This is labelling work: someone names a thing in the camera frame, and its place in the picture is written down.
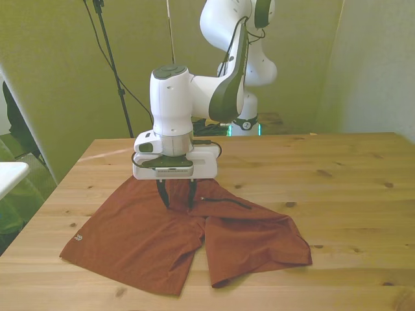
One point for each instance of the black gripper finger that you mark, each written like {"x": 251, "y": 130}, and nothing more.
{"x": 163, "y": 194}
{"x": 191, "y": 194}

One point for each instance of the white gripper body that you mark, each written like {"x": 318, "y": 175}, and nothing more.
{"x": 207, "y": 168}

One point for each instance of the rust orange shorts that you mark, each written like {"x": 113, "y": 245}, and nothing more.
{"x": 136, "y": 239}

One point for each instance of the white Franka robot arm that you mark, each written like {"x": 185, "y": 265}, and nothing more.
{"x": 227, "y": 87}

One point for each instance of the black tripod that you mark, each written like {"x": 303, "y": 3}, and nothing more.
{"x": 111, "y": 64}

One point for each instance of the white tray table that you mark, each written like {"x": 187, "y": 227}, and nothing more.
{"x": 9, "y": 171}

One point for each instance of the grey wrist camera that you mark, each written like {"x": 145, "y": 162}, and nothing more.
{"x": 175, "y": 171}

